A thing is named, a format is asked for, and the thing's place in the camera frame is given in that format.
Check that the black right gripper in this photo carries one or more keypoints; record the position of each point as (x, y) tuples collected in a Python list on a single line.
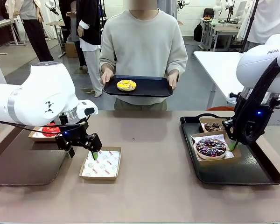
[(254, 126)]

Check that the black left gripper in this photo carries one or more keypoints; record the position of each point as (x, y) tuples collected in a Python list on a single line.
[(70, 140)]

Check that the chocolate frosted donut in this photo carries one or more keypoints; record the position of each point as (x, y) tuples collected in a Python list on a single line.
[(214, 127)]

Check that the cardboard donut box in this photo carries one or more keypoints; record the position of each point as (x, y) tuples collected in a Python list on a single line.
[(99, 178), (214, 163), (33, 137), (212, 119)]

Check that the purple sprinkled donut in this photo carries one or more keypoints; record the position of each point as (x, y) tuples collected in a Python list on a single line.
[(210, 149)]

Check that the red glazed donut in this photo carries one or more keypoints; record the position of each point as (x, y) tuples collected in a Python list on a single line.
[(49, 130)]

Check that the yellow frosted donut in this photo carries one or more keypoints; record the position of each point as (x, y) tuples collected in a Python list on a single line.
[(126, 85)]

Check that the black serving tray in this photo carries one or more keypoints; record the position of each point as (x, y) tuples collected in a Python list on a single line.
[(151, 87)]

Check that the person's left forearm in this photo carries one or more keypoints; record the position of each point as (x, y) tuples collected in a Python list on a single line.
[(177, 58)]

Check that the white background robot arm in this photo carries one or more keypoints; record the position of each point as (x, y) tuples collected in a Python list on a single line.
[(217, 9), (51, 7)]

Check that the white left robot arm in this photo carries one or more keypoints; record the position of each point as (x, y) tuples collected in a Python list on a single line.
[(37, 105)]

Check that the black plastic table tray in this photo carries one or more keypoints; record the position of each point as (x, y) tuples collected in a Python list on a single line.
[(247, 170)]

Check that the brown plastic tray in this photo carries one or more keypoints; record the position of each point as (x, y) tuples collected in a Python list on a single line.
[(25, 163)]

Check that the person's left hand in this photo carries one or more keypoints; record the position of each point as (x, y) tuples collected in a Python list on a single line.
[(172, 80)]

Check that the person's right hand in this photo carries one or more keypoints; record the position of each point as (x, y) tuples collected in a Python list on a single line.
[(106, 77)]

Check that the red round stool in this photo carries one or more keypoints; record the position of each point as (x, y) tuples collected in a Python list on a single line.
[(219, 108)]

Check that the large white table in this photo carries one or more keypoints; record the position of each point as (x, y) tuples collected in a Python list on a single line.
[(212, 65)]

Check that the mannequin black top cream trousers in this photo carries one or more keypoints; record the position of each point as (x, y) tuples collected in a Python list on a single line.
[(93, 65)]

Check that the white workshop desk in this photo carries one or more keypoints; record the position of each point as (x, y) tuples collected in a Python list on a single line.
[(224, 31)]

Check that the brown cardboard carton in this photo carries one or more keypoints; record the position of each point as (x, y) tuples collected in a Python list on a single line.
[(71, 50)]

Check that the black backpack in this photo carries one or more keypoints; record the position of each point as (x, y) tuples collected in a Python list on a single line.
[(198, 32)]

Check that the black stand pole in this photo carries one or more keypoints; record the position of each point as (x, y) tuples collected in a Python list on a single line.
[(249, 25)]

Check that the person in beige sweater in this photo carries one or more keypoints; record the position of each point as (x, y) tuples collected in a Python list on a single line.
[(144, 42)]

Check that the mannequin with black trousers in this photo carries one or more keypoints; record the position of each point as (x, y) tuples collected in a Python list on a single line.
[(37, 35)]

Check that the mannequin in dark clothes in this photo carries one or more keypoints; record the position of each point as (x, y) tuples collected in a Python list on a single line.
[(65, 23)]

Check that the small white desk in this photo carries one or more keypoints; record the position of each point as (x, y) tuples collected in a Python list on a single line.
[(57, 23)]

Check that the white side table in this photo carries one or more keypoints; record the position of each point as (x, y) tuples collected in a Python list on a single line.
[(0, 23)]

